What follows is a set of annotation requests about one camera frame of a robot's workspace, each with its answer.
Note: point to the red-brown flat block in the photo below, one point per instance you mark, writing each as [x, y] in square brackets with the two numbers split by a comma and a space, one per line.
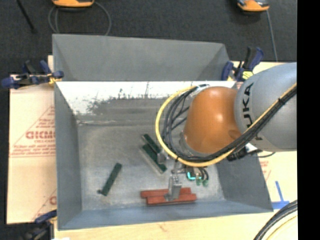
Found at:
[153, 192]
[185, 198]

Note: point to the black cylinder on white bracket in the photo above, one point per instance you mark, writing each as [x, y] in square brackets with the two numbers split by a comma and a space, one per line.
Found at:
[251, 149]

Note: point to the dark green flat block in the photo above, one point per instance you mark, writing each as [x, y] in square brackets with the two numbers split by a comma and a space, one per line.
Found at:
[111, 179]
[153, 157]
[150, 142]

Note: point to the brown cardboard board, red print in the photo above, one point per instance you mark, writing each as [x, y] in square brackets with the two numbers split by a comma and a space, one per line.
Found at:
[30, 174]

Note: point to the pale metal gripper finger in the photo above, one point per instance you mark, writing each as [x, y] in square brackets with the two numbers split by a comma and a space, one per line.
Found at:
[174, 189]
[162, 158]

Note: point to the grey metal bin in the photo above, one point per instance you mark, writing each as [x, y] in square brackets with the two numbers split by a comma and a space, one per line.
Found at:
[120, 144]

